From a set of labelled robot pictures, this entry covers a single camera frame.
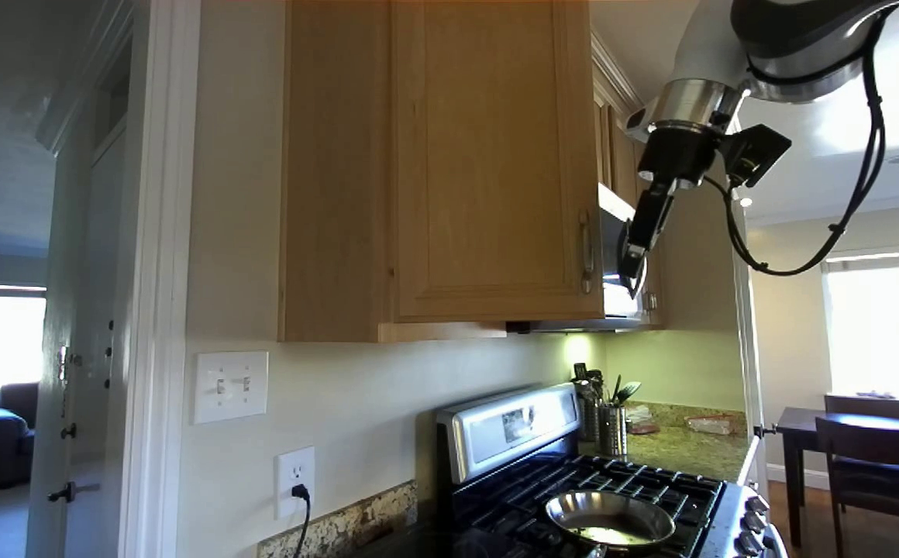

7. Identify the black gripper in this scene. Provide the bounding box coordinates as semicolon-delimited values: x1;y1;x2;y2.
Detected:
619;129;735;294

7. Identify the light wood cabinet door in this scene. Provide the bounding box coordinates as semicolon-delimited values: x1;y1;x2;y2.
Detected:
392;0;601;323

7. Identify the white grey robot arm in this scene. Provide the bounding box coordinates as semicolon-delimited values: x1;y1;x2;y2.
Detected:
616;0;899;294

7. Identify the white interior door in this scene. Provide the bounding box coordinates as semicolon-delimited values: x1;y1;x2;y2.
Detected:
26;44;137;558

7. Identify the stainless steel microwave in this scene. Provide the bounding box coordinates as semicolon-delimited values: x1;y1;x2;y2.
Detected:
600;185;653;328

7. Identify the upper wood cabinets row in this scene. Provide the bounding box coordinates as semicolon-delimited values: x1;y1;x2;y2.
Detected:
592;37;639;206

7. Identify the dark pepper grinder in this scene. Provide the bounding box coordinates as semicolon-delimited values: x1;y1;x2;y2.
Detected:
575;364;606;445

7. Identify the steel utensil holder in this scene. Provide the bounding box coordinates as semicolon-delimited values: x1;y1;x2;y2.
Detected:
600;408;629;455

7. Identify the granite countertop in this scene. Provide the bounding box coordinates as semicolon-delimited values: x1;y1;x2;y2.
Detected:
627;404;746;482

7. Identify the dark wooden dining table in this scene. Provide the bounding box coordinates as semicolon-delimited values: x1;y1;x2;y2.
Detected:
778;408;899;546

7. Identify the stainless steel gas stove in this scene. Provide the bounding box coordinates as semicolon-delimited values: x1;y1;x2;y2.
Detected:
437;386;789;558

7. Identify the silver frying pan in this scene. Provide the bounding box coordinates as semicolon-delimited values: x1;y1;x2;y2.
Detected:
542;490;677;548

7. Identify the dark wooden chair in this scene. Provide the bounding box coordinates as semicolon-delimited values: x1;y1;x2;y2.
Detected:
818;425;899;551

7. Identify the white power outlet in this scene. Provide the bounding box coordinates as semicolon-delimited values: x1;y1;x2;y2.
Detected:
277;446;316;522

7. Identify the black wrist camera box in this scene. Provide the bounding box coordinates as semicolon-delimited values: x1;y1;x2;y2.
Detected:
722;125;792;185

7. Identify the light wood wall cabinet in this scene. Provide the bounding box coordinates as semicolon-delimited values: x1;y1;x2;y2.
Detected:
279;0;607;346

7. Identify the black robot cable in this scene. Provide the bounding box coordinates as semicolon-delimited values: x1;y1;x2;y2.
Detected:
705;18;890;280

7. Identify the black power plug cable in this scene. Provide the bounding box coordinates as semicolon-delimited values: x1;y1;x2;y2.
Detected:
288;482;316;558

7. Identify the white light switch plate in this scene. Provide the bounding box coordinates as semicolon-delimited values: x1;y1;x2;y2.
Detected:
195;350;271;425

